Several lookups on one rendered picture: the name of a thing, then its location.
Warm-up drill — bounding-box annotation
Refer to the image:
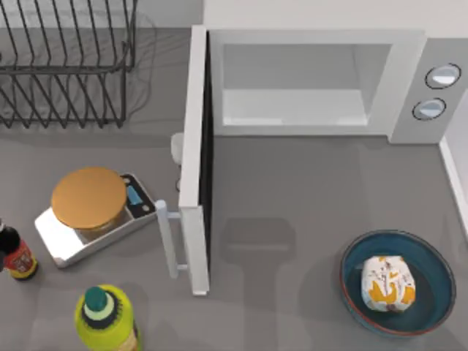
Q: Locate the pale microwave oven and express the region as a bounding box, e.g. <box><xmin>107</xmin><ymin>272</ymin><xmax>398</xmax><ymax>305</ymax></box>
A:
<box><xmin>203</xmin><ymin>28</ymin><xmax>462</xmax><ymax>145</ymax></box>

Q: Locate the dark sauce bottle red label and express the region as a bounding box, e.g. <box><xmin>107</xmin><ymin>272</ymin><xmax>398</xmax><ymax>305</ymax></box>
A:
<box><xmin>0</xmin><ymin>218</ymin><xmax>39</xmax><ymax>282</ymax></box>

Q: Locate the white kitchen scale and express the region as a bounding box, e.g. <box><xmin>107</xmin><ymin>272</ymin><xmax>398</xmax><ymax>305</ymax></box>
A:
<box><xmin>34</xmin><ymin>167</ymin><xmax>157</xmax><ymax>269</ymax></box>

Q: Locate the white microwave door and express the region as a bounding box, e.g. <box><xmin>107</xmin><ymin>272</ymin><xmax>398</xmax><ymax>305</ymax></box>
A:
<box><xmin>178</xmin><ymin>25</ymin><xmax>214</xmax><ymax>296</ymax></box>

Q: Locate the dark wire dish rack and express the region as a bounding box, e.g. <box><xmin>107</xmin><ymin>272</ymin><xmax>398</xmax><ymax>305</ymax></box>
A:
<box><xmin>0</xmin><ymin>0</ymin><xmax>140</xmax><ymax>129</ymax></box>

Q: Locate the blue bowl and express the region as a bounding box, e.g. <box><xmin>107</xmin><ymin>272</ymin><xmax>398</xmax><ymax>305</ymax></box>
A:
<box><xmin>340</xmin><ymin>230</ymin><xmax>456</xmax><ymax>336</ymax></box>

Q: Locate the round microwave knob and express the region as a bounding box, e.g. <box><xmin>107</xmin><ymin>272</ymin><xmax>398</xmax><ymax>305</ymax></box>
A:
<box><xmin>424</xmin><ymin>62</ymin><xmax>461</xmax><ymax>89</ymax></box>
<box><xmin>412</xmin><ymin>97</ymin><xmax>447</xmax><ymax>121</ymax></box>

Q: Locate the white door handle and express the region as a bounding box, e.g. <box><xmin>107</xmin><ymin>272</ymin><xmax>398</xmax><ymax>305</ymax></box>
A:
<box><xmin>154</xmin><ymin>199</ymin><xmax>189</xmax><ymax>280</ymax></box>

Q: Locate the yellow-green bottle teal cap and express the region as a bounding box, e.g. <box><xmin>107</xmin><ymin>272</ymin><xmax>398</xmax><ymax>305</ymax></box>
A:
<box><xmin>74</xmin><ymin>284</ymin><xmax>142</xmax><ymax>351</ymax></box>

